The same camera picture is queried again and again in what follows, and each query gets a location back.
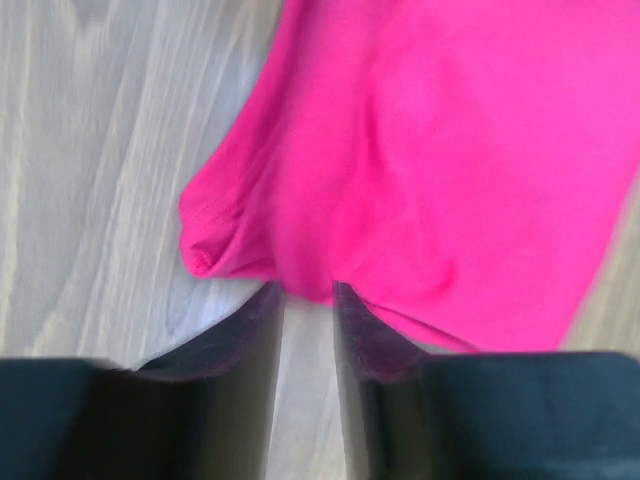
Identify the pink t-shirt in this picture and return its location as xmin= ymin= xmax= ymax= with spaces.
xmin=179 ymin=1 xmax=639 ymax=352

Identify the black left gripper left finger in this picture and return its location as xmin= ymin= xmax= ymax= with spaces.
xmin=1 ymin=283 xmax=284 ymax=479

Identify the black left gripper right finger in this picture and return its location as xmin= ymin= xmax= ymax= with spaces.
xmin=334 ymin=283 xmax=639 ymax=479

